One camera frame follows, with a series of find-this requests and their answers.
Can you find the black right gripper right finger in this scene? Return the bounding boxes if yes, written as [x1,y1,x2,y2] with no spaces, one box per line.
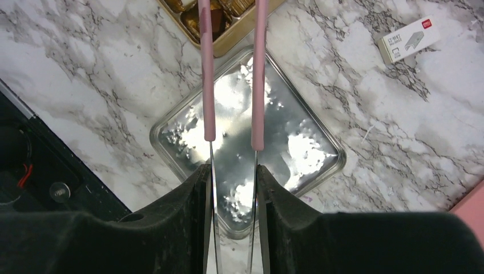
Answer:
[257,165,483,273]

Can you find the silver tin lid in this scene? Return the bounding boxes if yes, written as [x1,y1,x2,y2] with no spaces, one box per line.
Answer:
[150,46,346,240]

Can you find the pink plastic tray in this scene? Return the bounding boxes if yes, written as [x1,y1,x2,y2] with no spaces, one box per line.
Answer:
[450,180,483,248]

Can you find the black table base rail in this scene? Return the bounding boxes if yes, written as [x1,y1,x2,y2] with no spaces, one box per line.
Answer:
[1,82,131,221]

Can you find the gold chocolate box tray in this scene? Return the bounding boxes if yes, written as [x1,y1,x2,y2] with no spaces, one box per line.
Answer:
[156,0,286,59]

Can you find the brown chocolate apart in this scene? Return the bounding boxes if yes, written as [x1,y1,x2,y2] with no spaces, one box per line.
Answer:
[211,9,227,37]

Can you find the pink silicone tongs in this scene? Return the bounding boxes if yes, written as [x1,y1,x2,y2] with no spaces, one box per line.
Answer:
[197,1,269,273]

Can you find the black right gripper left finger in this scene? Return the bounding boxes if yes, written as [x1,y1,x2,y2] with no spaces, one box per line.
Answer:
[1,164,211,273]

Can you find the small white card box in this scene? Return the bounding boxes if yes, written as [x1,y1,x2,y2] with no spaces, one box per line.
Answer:
[377,15,440,65]

